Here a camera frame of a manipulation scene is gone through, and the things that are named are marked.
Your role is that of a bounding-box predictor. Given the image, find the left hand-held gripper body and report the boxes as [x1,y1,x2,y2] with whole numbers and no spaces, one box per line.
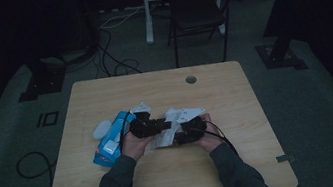
[125,99,162,141]

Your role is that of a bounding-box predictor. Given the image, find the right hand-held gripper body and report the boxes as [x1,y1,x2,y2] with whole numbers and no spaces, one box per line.
[173,105,212,146]

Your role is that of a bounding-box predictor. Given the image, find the white wet wipe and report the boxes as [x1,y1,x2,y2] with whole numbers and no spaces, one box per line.
[148,101,213,151]

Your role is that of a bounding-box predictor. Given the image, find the blue wet wipes pack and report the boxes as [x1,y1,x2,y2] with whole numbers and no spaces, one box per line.
[85,108,145,171]

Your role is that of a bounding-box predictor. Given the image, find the person's right hand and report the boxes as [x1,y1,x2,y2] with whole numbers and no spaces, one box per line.
[190,111,229,155]

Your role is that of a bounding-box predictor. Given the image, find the person's left hand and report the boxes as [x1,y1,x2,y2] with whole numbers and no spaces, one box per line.
[117,128,155,164]

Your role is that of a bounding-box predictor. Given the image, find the grey tape strip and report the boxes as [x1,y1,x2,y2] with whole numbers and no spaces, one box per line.
[275,152,297,166]

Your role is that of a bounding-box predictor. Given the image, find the black stand with base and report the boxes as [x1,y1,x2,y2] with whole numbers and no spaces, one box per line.
[12,52,72,104]
[247,0,309,78]

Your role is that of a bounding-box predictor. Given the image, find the black folding chair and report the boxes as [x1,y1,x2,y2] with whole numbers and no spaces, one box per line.
[161,0,250,71]

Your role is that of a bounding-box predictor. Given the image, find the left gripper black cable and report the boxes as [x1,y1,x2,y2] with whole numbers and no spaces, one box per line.
[57,110,146,187]

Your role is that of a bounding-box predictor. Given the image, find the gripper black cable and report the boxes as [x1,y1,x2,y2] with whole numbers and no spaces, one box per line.
[192,116,240,164]
[57,110,146,187]

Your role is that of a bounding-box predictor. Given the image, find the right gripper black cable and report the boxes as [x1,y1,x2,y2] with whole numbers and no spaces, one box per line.
[192,116,240,164]

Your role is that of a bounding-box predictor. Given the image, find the grey table cable grommet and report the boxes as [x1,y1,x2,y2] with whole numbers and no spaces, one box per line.
[184,74,198,86]

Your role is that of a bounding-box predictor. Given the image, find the black floor cables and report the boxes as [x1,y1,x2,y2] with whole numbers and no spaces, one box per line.
[88,22,144,81]

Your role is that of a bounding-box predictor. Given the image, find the white floor cable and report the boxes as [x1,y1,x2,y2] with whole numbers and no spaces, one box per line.
[97,4,148,30]

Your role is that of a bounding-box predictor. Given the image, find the black looped floor cable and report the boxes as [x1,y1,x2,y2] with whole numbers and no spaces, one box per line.
[13,148,57,187]

